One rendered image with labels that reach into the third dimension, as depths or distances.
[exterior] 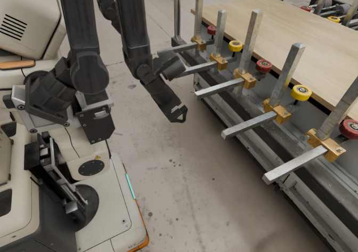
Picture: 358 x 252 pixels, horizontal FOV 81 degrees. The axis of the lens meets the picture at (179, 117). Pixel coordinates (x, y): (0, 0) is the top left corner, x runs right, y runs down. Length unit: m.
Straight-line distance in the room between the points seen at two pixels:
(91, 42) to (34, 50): 0.20
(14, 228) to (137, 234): 0.61
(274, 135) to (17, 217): 1.08
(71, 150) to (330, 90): 1.14
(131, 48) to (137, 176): 1.35
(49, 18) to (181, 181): 1.38
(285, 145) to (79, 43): 0.95
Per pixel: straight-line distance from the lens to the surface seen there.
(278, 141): 1.13
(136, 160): 1.83
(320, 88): 1.19
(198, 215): 1.60
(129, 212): 1.34
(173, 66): 0.59
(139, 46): 0.51
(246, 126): 0.98
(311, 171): 1.09
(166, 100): 0.64
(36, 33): 0.63
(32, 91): 0.56
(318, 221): 1.64
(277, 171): 0.84
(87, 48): 0.49
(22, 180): 0.97
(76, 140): 0.86
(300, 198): 1.66
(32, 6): 0.62
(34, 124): 0.60
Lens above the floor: 1.51
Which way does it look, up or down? 46 degrees down
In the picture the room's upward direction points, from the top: straight up
